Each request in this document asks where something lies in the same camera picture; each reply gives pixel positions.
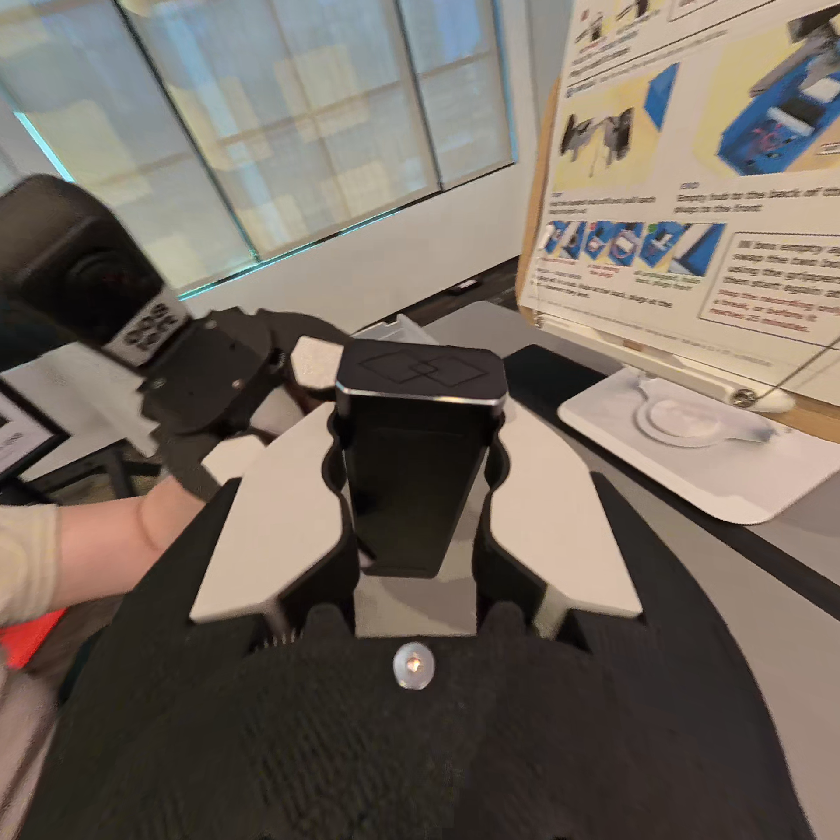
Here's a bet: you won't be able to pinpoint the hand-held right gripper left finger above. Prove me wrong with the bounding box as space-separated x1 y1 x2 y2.
189 400 361 636

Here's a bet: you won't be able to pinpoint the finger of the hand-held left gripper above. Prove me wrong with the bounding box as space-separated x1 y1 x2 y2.
200 433 266 487
289 335 347 395

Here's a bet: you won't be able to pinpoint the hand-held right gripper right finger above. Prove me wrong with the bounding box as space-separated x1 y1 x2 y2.
471 399 644 636

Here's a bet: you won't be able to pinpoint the clear plastic bin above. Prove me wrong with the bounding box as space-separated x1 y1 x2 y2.
377 314 437 345

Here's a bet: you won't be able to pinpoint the black usb hub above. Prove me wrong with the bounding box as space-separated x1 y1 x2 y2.
335 339 509 578

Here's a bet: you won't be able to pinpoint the person's left hand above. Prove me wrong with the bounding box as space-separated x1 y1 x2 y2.
59 474 210 613

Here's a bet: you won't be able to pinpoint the white document stand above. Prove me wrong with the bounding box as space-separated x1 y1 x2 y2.
533 314 840 526

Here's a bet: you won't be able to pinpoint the black framed white sign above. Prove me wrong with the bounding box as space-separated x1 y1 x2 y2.
0 379 72 483

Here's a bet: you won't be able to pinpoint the large glass window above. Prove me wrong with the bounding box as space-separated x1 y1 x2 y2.
0 0 519 299

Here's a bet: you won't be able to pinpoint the red orange object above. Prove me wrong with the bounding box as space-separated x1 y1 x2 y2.
0 607 68 672

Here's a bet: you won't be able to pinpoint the instruction sheet on white stand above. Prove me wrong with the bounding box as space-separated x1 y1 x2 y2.
514 0 840 427

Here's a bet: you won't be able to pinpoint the person's pale trousers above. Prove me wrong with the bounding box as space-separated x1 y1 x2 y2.
0 666 63 824

